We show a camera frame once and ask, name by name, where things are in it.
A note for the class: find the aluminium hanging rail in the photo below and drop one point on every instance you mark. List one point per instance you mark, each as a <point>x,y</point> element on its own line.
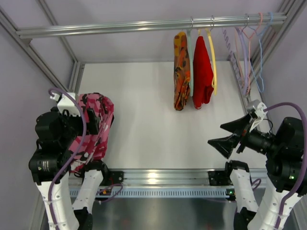
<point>146,26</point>

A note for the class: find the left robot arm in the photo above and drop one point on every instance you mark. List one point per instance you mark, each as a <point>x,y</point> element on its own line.
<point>50,172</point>

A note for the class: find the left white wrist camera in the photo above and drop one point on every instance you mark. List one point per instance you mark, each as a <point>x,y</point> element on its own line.
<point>64,105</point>

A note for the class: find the lilac hanger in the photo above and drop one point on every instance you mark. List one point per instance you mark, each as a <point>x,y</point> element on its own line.
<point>245,89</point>

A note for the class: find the slotted cable duct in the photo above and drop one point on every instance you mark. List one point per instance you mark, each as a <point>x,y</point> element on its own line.
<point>174,192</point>

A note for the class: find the aluminium frame post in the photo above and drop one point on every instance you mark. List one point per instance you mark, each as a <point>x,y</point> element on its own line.
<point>25,43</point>

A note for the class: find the pink camouflage trousers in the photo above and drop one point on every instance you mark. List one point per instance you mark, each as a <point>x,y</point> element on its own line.
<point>95,145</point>

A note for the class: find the yellow hanger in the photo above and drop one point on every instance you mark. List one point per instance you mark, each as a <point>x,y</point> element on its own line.
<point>209,35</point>

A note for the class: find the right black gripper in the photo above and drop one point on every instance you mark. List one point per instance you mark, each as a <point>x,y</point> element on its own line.
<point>243,134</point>

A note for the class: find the red trousers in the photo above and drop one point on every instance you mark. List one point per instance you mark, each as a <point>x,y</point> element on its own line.
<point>202,75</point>

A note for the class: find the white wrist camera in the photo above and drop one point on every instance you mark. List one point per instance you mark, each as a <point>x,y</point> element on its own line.
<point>256,111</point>
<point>64,105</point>

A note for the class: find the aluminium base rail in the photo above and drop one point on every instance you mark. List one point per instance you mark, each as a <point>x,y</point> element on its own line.
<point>166,177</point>

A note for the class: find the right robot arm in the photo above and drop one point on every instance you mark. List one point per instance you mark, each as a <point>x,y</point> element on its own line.
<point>284,152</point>

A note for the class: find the mint green hanger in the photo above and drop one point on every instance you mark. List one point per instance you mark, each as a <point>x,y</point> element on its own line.
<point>191,83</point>

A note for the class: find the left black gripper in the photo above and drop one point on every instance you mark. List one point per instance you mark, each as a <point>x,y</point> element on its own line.
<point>93,120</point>

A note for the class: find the light blue hanger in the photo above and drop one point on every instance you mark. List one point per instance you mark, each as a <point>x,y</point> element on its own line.
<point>257,77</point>

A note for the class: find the orange camouflage trousers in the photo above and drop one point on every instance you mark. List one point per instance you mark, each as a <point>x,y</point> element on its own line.
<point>181,71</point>

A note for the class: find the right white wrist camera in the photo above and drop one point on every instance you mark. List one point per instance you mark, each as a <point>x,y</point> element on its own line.
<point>256,111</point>

